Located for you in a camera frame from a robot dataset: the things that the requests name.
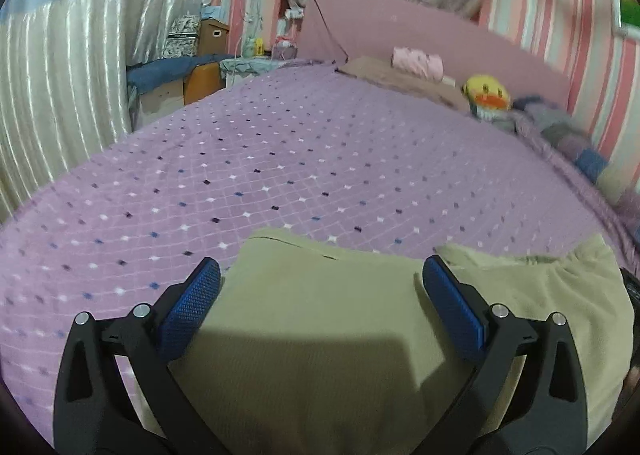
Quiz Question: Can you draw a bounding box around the brown cardboard storage box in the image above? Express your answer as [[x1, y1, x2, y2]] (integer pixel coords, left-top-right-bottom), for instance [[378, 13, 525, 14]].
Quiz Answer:
[[198, 19, 229, 56]]

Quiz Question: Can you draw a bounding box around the patchwork purple blue quilt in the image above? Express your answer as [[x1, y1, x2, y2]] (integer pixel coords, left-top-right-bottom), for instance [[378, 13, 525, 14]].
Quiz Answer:
[[512, 96, 639, 241]]

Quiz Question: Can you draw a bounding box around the silver striped curtain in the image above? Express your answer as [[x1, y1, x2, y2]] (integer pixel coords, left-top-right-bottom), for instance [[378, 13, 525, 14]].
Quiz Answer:
[[1, 0, 205, 218]]

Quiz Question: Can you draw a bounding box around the blue cloth on nightstand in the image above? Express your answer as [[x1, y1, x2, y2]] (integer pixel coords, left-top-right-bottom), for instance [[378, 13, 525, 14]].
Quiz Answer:
[[126, 53, 232, 94]]

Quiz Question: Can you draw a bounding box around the white framed picture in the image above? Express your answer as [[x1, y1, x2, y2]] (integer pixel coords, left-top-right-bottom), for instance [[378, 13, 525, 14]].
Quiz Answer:
[[612, 0, 640, 41]]

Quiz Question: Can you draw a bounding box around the yellow duck plush toy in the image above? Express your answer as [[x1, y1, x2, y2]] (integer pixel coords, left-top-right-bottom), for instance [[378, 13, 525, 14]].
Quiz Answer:
[[462, 75, 511, 111]]

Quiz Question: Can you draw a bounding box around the orange wooden nightstand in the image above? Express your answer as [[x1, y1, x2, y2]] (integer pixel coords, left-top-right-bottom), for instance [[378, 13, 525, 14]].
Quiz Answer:
[[183, 63, 224, 104]]

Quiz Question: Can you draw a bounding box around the beige puffer jacket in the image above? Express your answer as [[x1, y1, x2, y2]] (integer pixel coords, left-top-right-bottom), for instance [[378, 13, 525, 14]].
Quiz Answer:
[[170, 227, 634, 454]]

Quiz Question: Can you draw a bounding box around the pink padded headboard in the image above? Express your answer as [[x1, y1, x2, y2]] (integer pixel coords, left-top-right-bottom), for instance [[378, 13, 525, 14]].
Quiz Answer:
[[296, 0, 570, 108]]

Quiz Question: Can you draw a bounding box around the purple dotted bed sheet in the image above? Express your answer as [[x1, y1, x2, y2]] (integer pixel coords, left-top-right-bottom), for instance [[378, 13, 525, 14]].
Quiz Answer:
[[1, 64, 639, 438]]

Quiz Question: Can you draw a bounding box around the brown flat pillow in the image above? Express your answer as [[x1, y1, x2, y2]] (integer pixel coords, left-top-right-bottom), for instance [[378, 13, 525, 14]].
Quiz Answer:
[[337, 56, 471, 113]]

